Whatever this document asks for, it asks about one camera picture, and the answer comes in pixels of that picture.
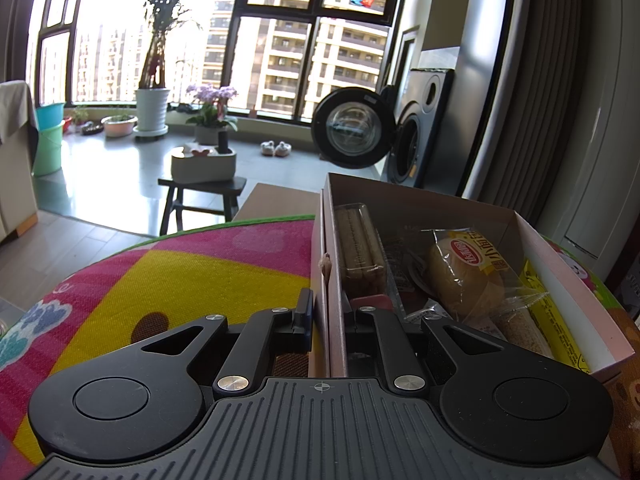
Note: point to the dark grey washing machine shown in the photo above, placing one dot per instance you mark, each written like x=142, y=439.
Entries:
x=419, y=112

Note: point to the white air conditioner unit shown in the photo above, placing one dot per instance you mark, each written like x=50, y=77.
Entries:
x=594, y=201

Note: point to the pink flowering potted plant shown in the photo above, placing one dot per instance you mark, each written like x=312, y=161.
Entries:
x=212, y=122

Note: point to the tall plant white pot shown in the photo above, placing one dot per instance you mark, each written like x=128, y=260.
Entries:
x=152, y=92

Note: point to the round washing machine door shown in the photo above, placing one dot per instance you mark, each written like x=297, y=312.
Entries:
x=353, y=127

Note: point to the wafer biscuit clear packet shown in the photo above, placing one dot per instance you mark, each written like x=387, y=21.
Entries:
x=362, y=263

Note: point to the beige cloth covered chair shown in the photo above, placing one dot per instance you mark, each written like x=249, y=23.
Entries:
x=18, y=127

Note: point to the yellow bread bun packet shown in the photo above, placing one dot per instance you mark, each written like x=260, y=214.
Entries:
x=471, y=279

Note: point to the yellow cheese stick packet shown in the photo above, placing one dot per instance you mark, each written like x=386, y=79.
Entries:
x=550, y=322

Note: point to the green plastic bucket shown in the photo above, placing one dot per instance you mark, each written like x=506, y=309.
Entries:
x=50, y=123

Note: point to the dark wooden stool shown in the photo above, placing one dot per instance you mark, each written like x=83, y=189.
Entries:
x=216, y=198

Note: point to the pink shallow plant bowl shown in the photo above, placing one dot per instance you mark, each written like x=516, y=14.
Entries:
x=117, y=126

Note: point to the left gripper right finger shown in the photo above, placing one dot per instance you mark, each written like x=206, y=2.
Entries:
x=377, y=347

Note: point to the pink cardboard box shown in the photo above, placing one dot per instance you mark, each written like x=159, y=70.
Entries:
x=606, y=348

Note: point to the white slippers pair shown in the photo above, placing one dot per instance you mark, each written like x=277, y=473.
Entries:
x=269, y=148

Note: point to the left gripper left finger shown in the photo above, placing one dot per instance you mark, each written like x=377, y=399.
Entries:
x=267, y=334

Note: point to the colourful cartoon play mat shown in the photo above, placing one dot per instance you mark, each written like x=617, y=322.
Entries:
x=143, y=291

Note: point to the small beige snack packet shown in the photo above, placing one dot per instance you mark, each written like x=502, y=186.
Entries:
x=519, y=328

